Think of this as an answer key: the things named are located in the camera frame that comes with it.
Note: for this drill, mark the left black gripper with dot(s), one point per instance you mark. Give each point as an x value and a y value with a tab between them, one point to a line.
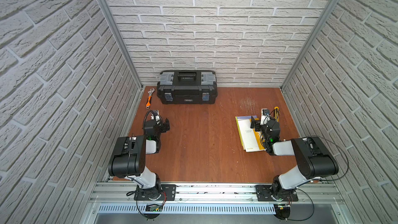
165	125

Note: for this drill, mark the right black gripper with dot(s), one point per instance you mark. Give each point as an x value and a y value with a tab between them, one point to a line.
258	125

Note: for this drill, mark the large white lined notebook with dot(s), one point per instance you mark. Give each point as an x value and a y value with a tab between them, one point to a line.
250	140

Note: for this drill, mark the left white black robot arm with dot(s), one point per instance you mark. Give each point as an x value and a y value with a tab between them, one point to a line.
128	161

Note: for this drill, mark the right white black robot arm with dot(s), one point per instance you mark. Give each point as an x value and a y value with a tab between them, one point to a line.
313	161

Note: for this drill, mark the yellow black utility knife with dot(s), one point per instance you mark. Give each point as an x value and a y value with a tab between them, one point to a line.
276	113

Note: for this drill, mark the black plastic toolbox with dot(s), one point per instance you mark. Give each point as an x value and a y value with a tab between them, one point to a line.
187	87

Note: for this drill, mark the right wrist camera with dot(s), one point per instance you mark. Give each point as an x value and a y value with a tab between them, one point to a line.
265	115

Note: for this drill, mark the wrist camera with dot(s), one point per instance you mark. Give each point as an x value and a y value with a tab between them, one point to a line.
265	115
156	116

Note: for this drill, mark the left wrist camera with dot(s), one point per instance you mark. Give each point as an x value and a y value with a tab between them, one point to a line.
156	116

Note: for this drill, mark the orange handled adjustable wrench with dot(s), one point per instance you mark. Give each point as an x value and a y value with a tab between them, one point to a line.
150	93

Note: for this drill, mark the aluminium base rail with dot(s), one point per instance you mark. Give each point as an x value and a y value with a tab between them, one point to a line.
123	197

